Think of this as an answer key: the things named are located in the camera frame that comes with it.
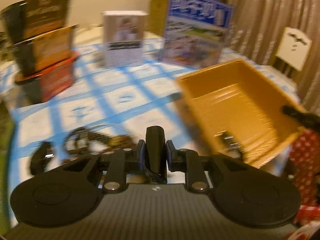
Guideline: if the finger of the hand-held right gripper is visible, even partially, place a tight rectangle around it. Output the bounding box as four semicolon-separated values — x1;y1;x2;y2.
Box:
282;105;320;129

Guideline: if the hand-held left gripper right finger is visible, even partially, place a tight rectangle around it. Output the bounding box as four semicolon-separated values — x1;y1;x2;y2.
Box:
166;140;247;193

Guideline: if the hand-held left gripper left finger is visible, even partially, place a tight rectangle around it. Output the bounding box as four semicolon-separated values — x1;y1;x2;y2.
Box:
61;140;146;193

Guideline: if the black wristwatch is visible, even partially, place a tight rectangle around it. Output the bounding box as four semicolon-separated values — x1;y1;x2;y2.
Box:
145;126;167;183

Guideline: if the yellow plastic tray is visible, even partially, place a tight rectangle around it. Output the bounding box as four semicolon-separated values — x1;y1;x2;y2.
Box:
176;58;308;168

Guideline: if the red dotted cloth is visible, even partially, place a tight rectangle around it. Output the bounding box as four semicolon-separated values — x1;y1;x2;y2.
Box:
287;127;320;240

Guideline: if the blue checked tablecloth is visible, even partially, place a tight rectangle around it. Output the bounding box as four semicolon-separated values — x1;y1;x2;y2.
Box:
0;30;302;188

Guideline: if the white wooden chair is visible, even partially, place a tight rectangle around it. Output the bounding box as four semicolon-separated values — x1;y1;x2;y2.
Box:
260;26;313;80

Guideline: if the black wristband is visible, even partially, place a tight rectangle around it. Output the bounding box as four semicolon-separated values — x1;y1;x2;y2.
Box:
30;141;54;176

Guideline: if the beige patterned curtain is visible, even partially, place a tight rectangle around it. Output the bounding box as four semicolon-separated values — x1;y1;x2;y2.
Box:
225;0;320;105

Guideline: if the small white product box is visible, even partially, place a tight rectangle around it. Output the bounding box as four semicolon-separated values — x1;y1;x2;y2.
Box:
102;10;148;68

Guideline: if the blue milk carton box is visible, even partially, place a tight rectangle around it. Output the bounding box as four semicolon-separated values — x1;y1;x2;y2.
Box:
160;0;235;68

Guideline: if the black instant noodle bowl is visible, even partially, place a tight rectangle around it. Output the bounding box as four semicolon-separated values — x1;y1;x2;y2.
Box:
0;0;75;46
10;25;79;77

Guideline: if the brown cardboard box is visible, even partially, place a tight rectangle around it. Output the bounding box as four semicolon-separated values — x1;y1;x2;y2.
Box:
149;0;181;34

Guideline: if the dark bead bracelet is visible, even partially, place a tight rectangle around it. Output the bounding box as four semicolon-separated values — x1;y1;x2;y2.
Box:
220;131;245;161

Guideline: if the long dark bead necklace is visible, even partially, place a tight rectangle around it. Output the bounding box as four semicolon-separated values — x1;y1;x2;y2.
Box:
64;124;113;157

